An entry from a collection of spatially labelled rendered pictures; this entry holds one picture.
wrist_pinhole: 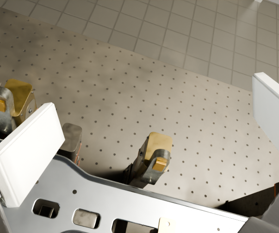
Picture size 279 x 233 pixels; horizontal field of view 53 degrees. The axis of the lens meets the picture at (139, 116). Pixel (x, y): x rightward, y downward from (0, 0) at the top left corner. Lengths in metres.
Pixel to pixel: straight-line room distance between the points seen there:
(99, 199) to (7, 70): 0.68
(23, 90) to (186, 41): 1.84
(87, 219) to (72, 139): 0.19
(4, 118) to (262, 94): 0.58
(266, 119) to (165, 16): 2.36
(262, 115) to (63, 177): 0.53
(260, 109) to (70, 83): 0.98
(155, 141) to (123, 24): 1.75
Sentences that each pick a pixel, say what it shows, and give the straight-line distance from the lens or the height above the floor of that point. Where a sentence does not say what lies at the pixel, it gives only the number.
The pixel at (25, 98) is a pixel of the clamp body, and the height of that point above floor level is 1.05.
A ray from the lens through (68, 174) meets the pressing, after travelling 0.66.
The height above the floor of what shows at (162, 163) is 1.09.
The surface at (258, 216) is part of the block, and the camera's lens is 0.92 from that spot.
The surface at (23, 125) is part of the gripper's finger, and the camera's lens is 0.17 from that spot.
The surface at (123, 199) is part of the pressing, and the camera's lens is 0.66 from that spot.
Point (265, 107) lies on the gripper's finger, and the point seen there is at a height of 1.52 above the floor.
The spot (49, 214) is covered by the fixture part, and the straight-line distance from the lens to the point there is 0.73.
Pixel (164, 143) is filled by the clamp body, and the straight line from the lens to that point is 0.67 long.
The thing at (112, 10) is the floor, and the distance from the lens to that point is 2.42.
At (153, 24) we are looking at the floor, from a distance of 2.40.
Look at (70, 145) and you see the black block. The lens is 0.69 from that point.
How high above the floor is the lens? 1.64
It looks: 61 degrees down
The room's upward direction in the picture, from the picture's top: 26 degrees clockwise
